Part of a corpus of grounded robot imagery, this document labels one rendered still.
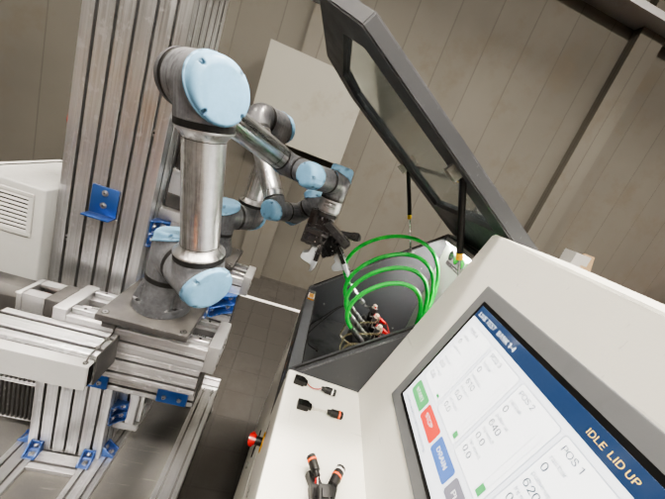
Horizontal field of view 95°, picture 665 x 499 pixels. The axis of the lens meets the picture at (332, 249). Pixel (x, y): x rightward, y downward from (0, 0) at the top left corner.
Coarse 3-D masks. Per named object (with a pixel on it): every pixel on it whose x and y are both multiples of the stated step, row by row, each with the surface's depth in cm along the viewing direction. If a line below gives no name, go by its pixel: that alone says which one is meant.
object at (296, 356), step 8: (304, 304) 140; (312, 304) 140; (304, 312) 131; (312, 312) 134; (304, 320) 125; (296, 328) 132; (304, 328) 119; (296, 336) 113; (304, 336) 114; (296, 344) 108; (304, 344) 109; (288, 352) 123; (296, 352) 103; (304, 352) 105; (288, 360) 104; (296, 360) 99; (280, 384) 100
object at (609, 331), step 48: (480, 288) 70; (528, 288) 57; (576, 288) 49; (624, 288) 58; (432, 336) 75; (576, 336) 44; (624, 336) 39; (384, 384) 81; (624, 384) 36; (384, 432) 70; (384, 480) 61
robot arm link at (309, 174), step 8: (304, 160) 91; (296, 168) 90; (304, 168) 86; (312, 168) 84; (320, 168) 86; (328, 168) 90; (296, 176) 88; (304, 176) 86; (312, 176) 85; (320, 176) 86; (328, 176) 88; (336, 176) 92; (304, 184) 86; (312, 184) 86; (320, 184) 87; (328, 184) 90; (336, 184) 92; (328, 192) 94
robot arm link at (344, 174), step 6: (336, 168) 94; (342, 168) 93; (348, 168) 94; (342, 174) 94; (348, 174) 94; (342, 180) 94; (348, 180) 96; (336, 186) 93; (342, 186) 95; (348, 186) 97; (336, 192) 95; (342, 192) 96; (330, 198) 96; (336, 198) 96; (342, 198) 97
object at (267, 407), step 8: (288, 344) 154; (280, 368) 141; (280, 376) 117; (272, 384) 165; (272, 392) 133; (272, 400) 111; (264, 408) 155; (264, 416) 126; (264, 424) 106; (256, 432) 145; (256, 448) 103; (248, 456) 134; (248, 464) 112; (240, 480) 127
